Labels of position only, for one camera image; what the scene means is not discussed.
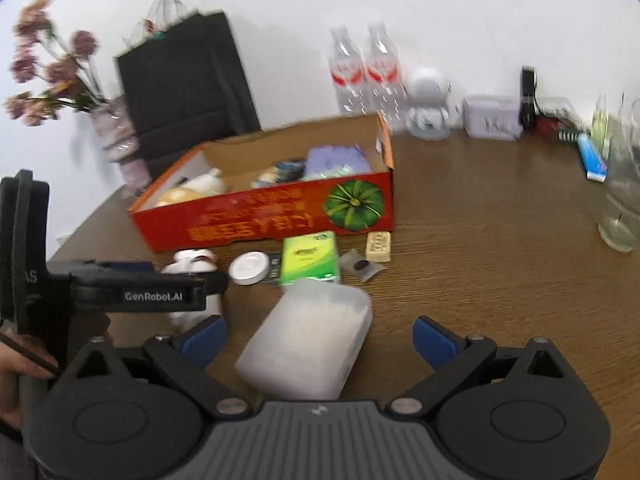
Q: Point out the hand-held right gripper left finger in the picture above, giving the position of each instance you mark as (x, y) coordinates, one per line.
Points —
(202, 342)

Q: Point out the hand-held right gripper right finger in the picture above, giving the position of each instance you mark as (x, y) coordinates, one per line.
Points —
(436, 342)

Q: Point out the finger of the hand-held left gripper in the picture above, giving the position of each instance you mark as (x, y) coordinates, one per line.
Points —
(215, 282)
(122, 266)

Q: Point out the white plush toy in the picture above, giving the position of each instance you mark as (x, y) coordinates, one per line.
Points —
(192, 260)

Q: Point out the white round lid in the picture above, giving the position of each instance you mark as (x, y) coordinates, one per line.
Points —
(248, 267)

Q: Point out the red cardboard box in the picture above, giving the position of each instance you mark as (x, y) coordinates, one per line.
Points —
(260, 215)

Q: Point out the green tissue pack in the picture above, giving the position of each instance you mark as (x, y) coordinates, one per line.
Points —
(307, 257)

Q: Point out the translucent white plastic box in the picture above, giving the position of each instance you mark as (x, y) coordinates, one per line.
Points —
(305, 340)

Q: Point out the small clear packet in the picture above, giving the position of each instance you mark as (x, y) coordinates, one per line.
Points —
(362, 265)

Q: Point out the pale yellow bar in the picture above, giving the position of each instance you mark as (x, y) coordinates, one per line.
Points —
(378, 246)

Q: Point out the person's left hand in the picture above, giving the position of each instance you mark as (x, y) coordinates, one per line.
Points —
(20, 355)

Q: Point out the small dark packet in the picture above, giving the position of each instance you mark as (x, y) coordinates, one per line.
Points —
(274, 270)

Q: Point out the yellow soft toy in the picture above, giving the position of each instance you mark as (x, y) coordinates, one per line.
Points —
(175, 196)

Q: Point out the white soft toy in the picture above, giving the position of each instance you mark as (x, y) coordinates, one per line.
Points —
(207, 182)

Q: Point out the mottled pink vase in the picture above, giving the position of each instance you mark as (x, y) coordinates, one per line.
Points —
(120, 140)

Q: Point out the blue and dark figure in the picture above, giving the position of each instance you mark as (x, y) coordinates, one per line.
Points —
(280, 172)

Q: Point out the purple pack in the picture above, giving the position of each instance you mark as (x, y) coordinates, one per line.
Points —
(335, 162)

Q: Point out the dried pink flowers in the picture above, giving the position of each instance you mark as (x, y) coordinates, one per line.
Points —
(55, 75)

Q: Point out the black chair back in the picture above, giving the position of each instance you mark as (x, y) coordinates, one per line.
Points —
(185, 90)

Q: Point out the clear glass cup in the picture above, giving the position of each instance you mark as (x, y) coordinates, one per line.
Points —
(622, 200)

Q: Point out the blue and white tube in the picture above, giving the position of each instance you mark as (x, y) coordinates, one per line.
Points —
(592, 157)

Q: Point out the dark red small box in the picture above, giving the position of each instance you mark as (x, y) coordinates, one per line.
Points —
(547, 125)

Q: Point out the red label water bottle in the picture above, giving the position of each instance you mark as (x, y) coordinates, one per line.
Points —
(346, 75)
(384, 72)

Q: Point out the white round robot toy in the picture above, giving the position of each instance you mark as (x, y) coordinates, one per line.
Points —
(427, 95)

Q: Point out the black upright device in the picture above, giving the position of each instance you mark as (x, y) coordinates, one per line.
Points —
(527, 95)

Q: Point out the clear spray bottle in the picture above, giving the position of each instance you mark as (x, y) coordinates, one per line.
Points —
(601, 127)

